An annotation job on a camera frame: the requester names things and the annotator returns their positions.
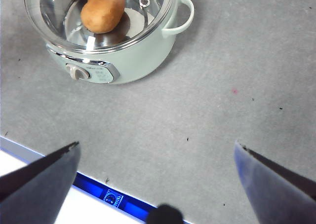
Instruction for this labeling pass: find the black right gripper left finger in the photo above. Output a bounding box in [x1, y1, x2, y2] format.
[0, 141, 81, 224]

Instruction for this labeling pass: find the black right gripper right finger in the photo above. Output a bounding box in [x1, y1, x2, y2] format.
[234, 140, 316, 224]

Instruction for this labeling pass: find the brown potato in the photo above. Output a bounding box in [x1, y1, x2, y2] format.
[80, 0, 126, 34]

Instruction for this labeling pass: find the pale green electric pot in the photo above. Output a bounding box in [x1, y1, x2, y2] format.
[45, 0, 195, 84]

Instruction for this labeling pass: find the black round camera housing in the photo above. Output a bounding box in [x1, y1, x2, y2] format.
[147, 203, 185, 224]

